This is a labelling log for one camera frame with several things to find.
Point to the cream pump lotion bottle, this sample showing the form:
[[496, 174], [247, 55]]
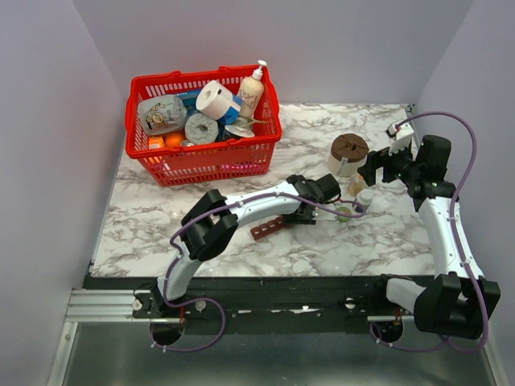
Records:
[[251, 90]]

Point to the small white pill bottle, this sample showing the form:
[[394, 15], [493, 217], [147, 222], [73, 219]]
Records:
[[363, 200]]

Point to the red plastic shopping basket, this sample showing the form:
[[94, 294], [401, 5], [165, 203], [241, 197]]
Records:
[[189, 163]]

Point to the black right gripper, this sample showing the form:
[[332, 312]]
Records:
[[376, 159]]

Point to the grey printed package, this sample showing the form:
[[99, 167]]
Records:
[[162, 115]]

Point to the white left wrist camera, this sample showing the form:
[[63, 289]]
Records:
[[327, 214]]

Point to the orange small box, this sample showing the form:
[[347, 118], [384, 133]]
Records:
[[155, 143]]

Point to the green bottle cap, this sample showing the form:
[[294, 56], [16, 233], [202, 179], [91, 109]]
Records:
[[345, 214]]

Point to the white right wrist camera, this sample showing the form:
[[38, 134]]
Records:
[[402, 138]]

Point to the brown lidded paper cup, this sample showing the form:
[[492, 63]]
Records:
[[348, 152]]

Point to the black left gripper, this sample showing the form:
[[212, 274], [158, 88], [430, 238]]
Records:
[[305, 220]]

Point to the clear glass capsule jar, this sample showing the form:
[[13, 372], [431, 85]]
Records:
[[356, 185]]

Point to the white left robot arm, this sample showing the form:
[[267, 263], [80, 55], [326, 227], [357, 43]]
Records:
[[208, 227]]

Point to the orange fruit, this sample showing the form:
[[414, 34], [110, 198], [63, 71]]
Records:
[[174, 139]]

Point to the grey toilet paper roll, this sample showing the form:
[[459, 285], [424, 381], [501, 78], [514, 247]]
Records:
[[201, 129]]

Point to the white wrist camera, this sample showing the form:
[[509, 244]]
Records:
[[402, 138], [327, 214]]

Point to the red weekly pill organizer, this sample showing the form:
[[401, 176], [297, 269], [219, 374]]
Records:
[[268, 228]]

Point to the white toilet paper roll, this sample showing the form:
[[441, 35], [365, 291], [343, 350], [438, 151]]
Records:
[[214, 100]]

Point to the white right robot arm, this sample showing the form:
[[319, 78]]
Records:
[[459, 298]]

